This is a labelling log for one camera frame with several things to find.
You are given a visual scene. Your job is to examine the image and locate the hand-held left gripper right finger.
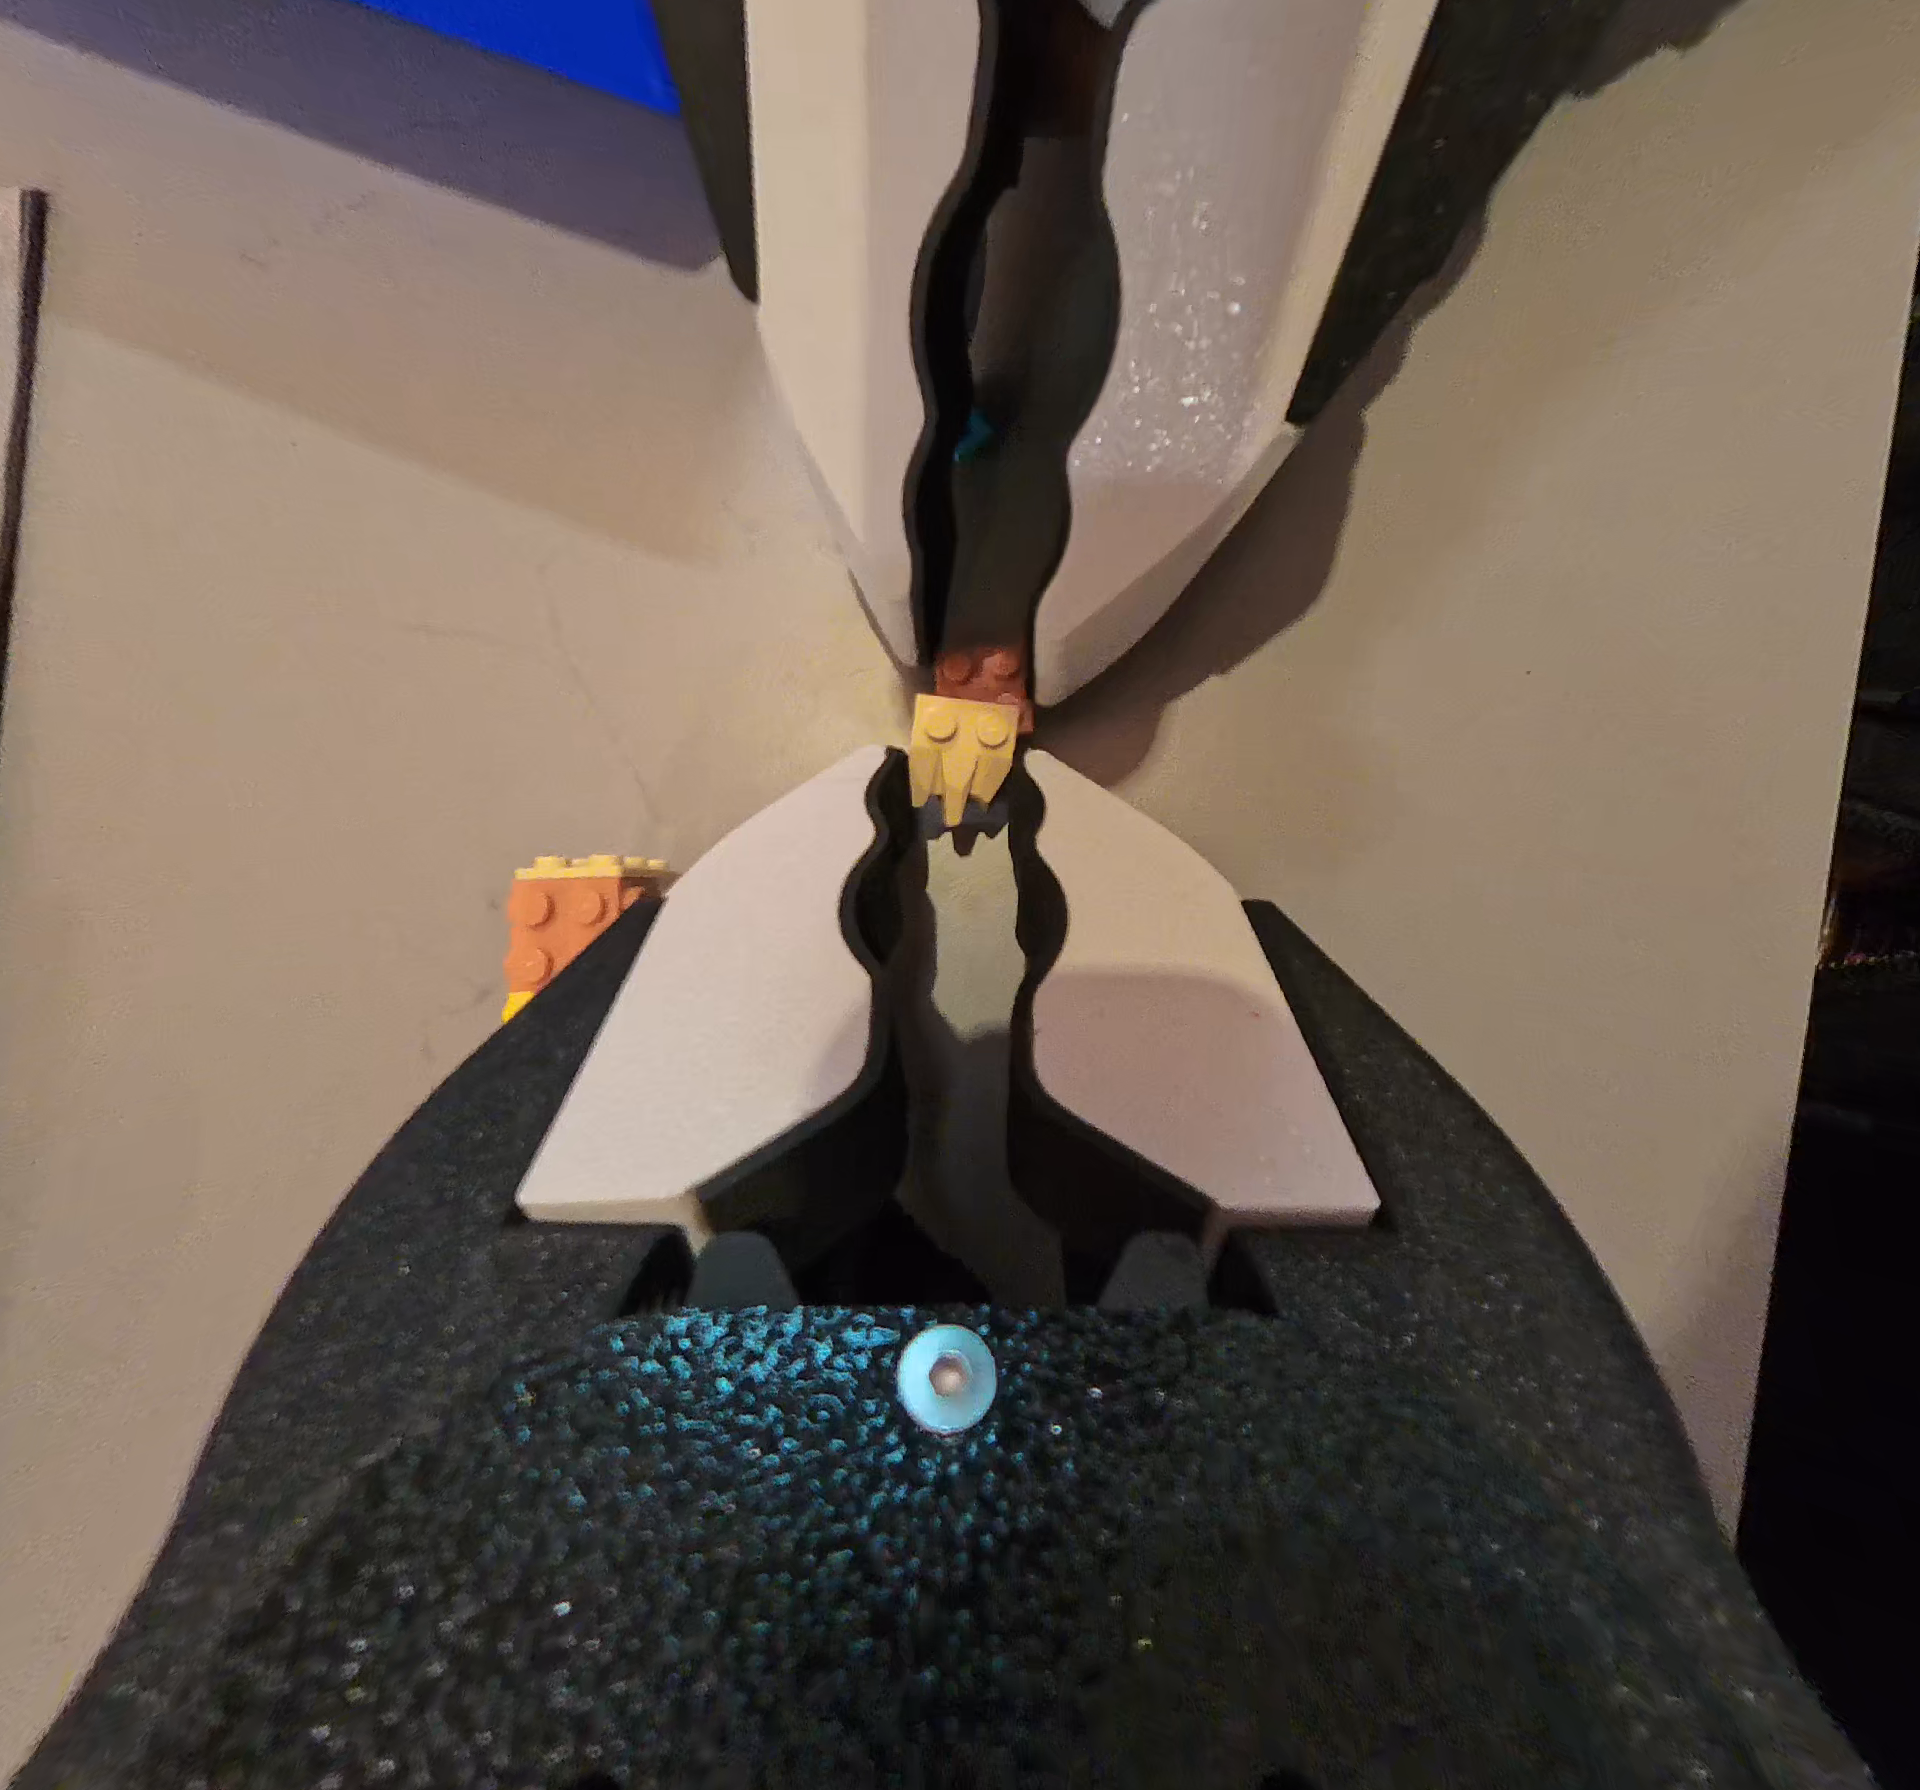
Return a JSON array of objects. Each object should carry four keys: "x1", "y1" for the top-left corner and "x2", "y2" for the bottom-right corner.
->
[{"x1": 1009, "y1": 746, "x2": 1382, "y2": 1237}]

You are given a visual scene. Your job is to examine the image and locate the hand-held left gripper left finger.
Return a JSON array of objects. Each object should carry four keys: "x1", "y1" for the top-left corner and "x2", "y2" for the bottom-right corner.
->
[{"x1": 513, "y1": 744, "x2": 900, "y2": 1232}]

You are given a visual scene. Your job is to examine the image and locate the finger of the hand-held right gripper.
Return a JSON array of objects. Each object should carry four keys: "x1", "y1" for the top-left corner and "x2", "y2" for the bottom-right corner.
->
[
  {"x1": 737, "y1": 0, "x2": 1002, "y2": 670},
  {"x1": 1031, "y1": 0, "x2": 1484, "y2": 706}
]

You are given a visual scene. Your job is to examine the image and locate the long multicoloured lego build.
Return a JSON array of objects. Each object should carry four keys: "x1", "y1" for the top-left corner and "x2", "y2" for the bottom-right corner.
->
[{"x1": 500, "y1": 851, "x2": 677, "y2": 1026}]

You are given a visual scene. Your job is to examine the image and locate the yellow toothed lego piece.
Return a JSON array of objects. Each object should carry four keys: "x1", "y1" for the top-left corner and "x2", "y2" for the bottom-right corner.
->
[{"x1": 907, "y1": 693, "x2": 1036, "y2": 831}]

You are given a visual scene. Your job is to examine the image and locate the grey instruction booklet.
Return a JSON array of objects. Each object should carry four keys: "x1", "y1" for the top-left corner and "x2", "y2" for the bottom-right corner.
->
[{"x1": 0, "y1": 187, "x2": 51, "y2": 711}]

